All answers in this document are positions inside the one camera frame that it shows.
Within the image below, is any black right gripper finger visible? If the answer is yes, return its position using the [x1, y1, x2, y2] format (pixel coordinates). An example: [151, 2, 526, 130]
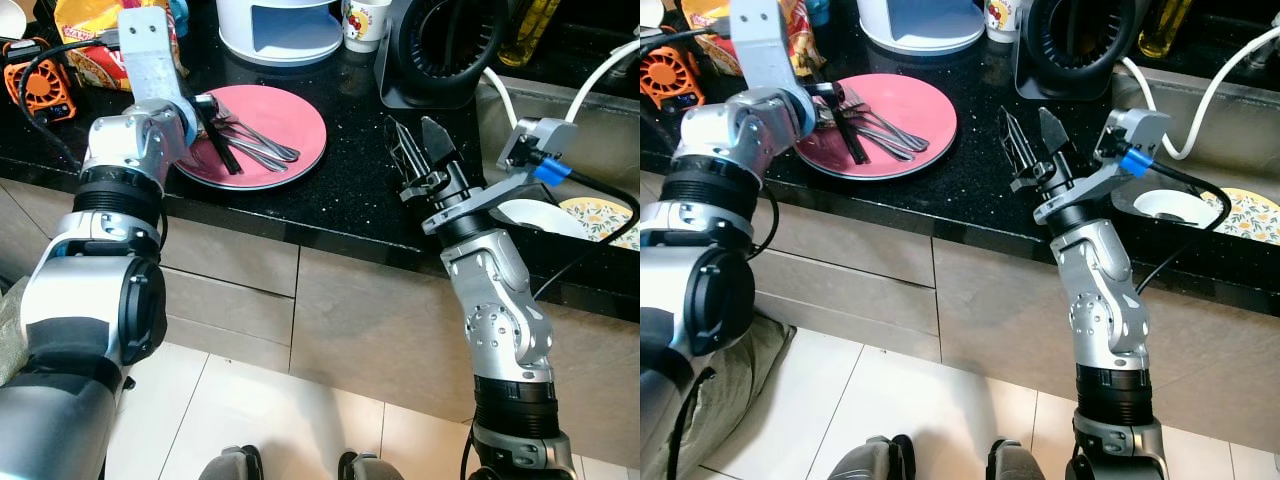
[422, 115, 461, 181]
[385, 118, 426, 189]
[1037, 105, 1076, 176]
[998, 108, 1041, 186]

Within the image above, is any white flexible hose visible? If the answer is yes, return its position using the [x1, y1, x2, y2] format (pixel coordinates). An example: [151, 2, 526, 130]
[483, 38, 641, 126]
[1118, 25, 1280, 161]

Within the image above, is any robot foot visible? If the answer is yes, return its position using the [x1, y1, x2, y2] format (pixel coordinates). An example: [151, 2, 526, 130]
[985, 438, 1051, 480]
[198, 445, 263, 480]
[828, 435, 913, 480]
[338, 452, 406, 480]

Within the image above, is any large silver spoon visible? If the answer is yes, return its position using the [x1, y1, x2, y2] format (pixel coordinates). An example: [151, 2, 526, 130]
[215, 120, 289, 173]
[845, 110, 916, 163]

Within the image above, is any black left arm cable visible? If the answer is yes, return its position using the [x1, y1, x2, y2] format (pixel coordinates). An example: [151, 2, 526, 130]
[640, 28, 739, 63]
[15, 35, 126, 173]

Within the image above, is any yellow red snack bag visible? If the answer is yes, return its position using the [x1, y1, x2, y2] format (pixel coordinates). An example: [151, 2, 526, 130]
[690, 0, 826, 79]
[52, 0, 186, 93]

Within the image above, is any small silver spoon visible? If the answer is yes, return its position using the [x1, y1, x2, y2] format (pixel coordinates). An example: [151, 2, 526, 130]
[215, 110, 286, 161]
[842, 100, 916, 151]

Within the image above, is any stainless steel sink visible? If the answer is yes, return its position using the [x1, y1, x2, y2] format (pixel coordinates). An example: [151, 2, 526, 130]
[1110, 65, 1280, 246]
[475, 75, 641, 251]

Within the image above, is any black round blower fan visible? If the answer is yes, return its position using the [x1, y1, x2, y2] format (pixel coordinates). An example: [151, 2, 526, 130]
[1012, 0, 1141, 101]
[375, 0, 508, 109]

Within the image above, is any orange black handheld fan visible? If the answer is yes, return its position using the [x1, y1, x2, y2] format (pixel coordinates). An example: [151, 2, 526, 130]
[640, 45, 709, 113]
[3, 38, 79, 126]

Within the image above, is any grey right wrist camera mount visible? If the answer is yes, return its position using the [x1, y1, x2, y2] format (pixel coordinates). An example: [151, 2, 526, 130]
[1033, 108, 1173, 226]
[420, 117, 581, 238]

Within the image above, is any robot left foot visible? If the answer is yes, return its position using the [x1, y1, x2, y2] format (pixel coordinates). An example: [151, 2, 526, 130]
[828, 435, 913, 480]
[198, 445, 263, 480]

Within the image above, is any yellow oil bottle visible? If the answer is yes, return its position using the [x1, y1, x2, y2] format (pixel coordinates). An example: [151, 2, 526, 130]
[497, 0, 561, 69]
[1137, 0, 1196, 59]

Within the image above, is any white cartoon print cup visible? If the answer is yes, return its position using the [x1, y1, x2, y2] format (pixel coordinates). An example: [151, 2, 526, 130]
[342, 0, 393, 54]
[983, 0, 1026, 44]

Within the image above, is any white round plate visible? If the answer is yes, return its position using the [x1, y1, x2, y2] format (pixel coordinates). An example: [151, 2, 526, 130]
[495, 198, 593, 241]
[1132, 188, 1216, 229]

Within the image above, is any yellow floral plate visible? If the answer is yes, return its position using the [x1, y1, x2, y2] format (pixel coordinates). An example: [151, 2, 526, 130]
[1200, 187, 1280, 246]
[558, 197, 641, 251]

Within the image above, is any black handled utensil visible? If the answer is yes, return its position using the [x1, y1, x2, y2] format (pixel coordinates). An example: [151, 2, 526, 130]
[203, 105, 243, 177]
[832, 95, 873, 167]

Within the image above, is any green floor cushion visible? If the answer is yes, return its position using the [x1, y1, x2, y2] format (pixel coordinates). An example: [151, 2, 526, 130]
[690, 310, 798, 480]
[0, 280, 31, 386]

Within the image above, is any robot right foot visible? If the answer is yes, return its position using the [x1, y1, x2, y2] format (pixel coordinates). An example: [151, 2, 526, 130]
[338, 452, 406, 480]
[985, 438, 1051, 480]

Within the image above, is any pink round plate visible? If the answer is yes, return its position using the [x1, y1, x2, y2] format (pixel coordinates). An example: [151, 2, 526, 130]
[795, 72, 959, 183]
[172, 84, 329, 191]

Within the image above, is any white tiered storage rack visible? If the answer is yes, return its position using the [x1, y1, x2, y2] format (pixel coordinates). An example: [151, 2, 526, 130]
[855, 0, 986, 56]
[215, 0, 346, 68]

